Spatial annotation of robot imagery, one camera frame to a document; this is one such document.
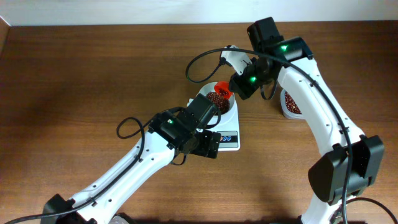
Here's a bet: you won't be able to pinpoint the orange measuring scoop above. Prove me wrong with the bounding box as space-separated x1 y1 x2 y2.
214 81 233 100

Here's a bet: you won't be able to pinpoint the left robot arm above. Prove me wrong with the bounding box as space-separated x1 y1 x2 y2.
40 94 221 223

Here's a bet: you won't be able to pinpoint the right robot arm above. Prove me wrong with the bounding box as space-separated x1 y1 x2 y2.
229 17 385 223

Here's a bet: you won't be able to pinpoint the white digital kitchen scale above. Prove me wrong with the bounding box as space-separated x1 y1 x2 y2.
198 99 241 152

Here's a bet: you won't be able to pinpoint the white round bowl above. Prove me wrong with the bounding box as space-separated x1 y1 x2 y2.
199 82 236 116

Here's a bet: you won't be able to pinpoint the red beans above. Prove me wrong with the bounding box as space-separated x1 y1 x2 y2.
284 92 302 114

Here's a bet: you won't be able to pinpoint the clear plastic container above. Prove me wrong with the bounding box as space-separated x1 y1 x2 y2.
280 89 304 119

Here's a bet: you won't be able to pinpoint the right black cable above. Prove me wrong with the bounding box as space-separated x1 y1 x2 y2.
185 46 398 224

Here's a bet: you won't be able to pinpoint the black cable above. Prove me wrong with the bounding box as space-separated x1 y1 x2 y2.
2 105 222 224
185 46 398 224

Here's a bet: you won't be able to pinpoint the left black cable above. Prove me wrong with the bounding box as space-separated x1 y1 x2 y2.
2 105 222 224

